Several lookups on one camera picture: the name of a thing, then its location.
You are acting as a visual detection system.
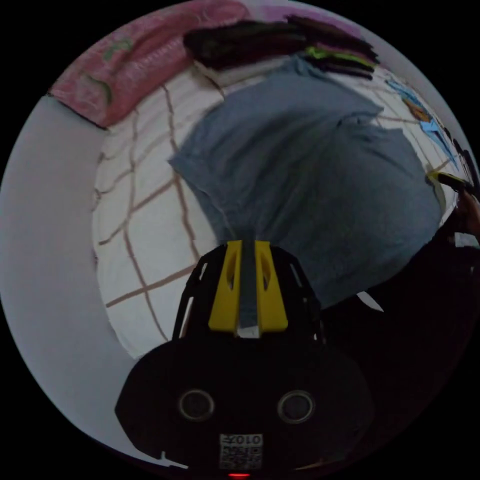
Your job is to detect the pile of clothes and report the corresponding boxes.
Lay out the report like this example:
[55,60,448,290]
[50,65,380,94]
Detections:
[182,14,380,88]

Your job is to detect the person's right hand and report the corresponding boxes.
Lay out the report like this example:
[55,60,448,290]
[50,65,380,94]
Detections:
[452,191,480,238]

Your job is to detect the gray shorts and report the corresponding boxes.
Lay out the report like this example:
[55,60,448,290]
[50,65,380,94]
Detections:
[167,55,444,328]

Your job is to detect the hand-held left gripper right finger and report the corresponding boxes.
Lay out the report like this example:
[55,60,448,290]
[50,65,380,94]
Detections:
[253,239,289,334]

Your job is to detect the pink patterned pillow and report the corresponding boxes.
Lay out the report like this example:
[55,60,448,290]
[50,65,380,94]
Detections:
[47,0,253,129]

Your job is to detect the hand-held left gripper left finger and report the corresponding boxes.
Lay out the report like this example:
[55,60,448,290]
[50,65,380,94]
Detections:
[208,239,243,333]

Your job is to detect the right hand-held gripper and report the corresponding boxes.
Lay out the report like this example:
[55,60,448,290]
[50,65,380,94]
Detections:
[426,170,480,200]

